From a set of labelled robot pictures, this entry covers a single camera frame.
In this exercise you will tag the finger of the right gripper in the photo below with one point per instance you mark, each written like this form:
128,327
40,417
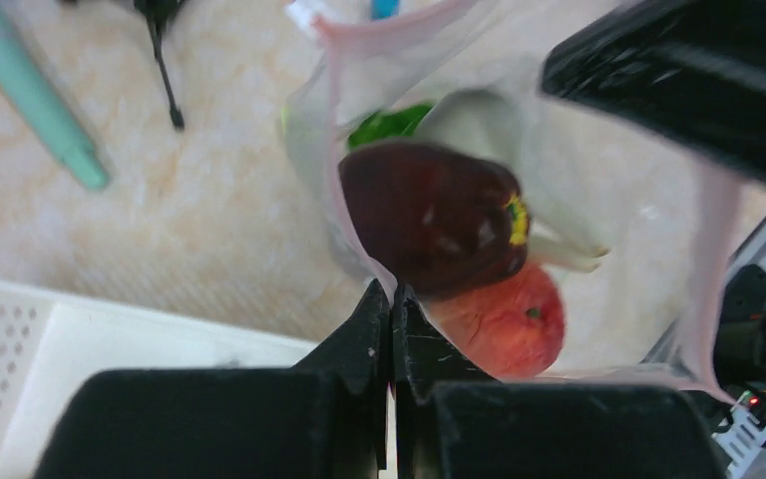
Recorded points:
693,72

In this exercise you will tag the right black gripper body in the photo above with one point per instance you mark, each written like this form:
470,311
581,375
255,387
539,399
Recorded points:
739,354

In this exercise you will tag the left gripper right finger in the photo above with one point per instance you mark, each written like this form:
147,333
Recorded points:
454,421

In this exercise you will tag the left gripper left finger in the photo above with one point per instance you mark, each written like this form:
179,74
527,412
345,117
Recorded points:
323,417

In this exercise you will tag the orange toy peach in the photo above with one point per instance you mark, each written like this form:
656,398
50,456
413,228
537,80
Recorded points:
513,330

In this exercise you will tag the clear pink zip top bag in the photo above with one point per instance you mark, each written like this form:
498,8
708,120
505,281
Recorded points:
648,313

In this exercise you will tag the dark purple toy mangosteen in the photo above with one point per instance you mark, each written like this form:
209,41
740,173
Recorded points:
439,220

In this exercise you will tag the white toy garlic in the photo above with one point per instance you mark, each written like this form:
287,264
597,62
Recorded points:
486,124

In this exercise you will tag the green toy napa cabbage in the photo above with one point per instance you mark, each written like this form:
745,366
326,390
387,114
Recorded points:
388,124

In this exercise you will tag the white perforated plastic basket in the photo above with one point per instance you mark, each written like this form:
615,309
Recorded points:
51,342

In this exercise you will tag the blue toy block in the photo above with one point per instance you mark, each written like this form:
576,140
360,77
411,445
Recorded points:
383,9

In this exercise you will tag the black tripod microphone stand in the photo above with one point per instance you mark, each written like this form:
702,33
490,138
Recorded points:
159,15

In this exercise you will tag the teal cylindrical toy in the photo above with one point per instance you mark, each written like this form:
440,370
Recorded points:
45,111

